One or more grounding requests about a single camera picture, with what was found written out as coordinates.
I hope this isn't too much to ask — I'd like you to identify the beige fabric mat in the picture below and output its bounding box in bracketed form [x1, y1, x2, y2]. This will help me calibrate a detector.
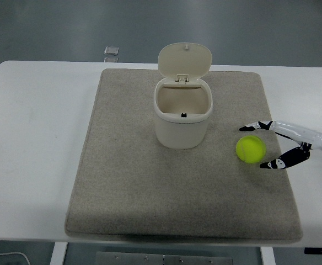
[64, 68, 304, 244]

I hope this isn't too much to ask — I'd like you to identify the cream lidded plastic bin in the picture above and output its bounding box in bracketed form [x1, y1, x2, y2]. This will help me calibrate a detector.
[153, 41, 213, 150]

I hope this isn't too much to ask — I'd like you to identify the yellow-green tennis ball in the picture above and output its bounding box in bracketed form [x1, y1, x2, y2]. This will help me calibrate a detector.
[235, 135, 267, 165]

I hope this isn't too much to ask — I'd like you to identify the white cable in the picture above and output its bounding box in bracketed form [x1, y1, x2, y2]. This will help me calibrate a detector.
[0, 251, 31, 265]

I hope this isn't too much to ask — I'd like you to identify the white table leg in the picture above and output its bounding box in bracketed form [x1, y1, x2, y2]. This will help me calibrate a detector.
[260, 246, 275, 265]
[50, 242, 68, 265]

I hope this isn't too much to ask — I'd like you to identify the grey metal plate with screws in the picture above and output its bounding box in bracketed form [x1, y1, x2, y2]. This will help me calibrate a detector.
[94, 251, 235, 265]

